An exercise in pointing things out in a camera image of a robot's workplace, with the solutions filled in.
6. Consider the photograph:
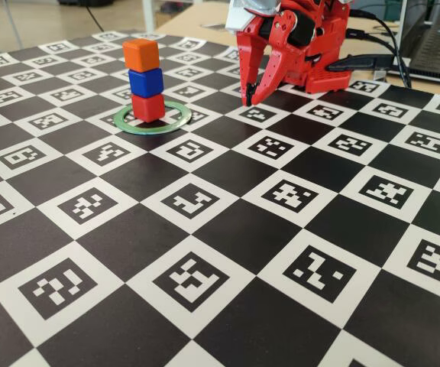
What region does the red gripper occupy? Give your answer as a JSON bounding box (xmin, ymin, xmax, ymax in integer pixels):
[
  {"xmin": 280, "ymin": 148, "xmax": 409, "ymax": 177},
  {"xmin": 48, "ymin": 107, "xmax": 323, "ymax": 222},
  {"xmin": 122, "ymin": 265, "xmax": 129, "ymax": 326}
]
[{"xmin": 235, "ymin": 9, "xmax": 322, "ymax": 107}]

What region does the blue cube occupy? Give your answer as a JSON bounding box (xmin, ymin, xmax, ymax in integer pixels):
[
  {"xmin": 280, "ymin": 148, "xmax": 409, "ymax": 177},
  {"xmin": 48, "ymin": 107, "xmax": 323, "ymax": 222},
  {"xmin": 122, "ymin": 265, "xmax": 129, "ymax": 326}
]
[{"xmin": 128, "ymin": 67, "xmax": 164, "ymax": 97}]

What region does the red cube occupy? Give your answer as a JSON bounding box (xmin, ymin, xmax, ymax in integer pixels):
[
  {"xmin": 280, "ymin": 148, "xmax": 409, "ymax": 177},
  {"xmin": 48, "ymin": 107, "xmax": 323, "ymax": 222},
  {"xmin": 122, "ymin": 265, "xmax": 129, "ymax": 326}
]
[{"xmin": 131, "ymin": 93, "xmax": 166, "ymax": 123}]

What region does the orange cube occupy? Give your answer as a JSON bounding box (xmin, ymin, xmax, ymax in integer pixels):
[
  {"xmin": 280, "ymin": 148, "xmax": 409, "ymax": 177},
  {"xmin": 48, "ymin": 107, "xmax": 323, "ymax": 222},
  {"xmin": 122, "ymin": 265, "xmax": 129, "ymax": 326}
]
[{"xmin": 122, "ymin": 37, "xmax": 160, "ymax": 73}]

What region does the red lattice robot base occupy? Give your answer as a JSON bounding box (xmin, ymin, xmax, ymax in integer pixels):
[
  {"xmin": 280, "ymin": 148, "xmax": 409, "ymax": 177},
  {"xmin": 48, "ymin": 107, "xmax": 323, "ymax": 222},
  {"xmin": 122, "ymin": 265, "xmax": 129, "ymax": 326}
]
[{"xmin": 280, "ymin": 63, "xmax": 353, "ymax": 95}]

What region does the thick black plug connector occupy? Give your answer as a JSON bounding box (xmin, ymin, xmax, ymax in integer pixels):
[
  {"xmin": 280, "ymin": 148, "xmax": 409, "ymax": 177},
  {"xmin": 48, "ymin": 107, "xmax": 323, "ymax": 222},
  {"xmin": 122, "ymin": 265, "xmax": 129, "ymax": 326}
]
[{"xmin": 325, "ymin": 54, "xmax": 395, "ymax": 73}]

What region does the white table leg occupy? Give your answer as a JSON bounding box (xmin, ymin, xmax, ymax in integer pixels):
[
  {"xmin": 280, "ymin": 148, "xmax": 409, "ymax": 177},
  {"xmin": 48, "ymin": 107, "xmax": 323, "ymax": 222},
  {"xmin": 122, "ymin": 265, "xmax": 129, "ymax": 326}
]
[{"xmin": 142, "ymin": 0, "xmax": 156, "ymax": 32}]

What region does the black white marker checkerboard mat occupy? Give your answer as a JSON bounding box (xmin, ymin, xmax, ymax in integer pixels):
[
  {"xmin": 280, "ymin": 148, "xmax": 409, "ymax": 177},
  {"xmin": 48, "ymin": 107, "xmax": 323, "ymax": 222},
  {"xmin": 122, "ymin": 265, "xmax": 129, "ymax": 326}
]
[{"xmin": 0, "ymin": 30, "xmax": 440, "ymax": 367}]

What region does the black cable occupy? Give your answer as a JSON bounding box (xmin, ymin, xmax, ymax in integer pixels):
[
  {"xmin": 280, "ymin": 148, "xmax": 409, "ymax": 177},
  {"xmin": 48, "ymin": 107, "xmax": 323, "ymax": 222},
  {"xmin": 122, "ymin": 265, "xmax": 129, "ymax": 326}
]
[
  {"xmin": 346, "ymin": 29, "xmax": 410, "ymax": 88},
  {"xmin": 348, "ymin": 9, "xmax": 413, "ymax": 88}
]

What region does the green flat ring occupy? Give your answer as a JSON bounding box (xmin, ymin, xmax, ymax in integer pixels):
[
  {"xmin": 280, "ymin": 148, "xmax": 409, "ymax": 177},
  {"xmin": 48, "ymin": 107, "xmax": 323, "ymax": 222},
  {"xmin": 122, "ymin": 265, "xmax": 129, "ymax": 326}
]
[{"xmin": 113, "ymin": 100, "xmax": 193, "ymax": 136}]

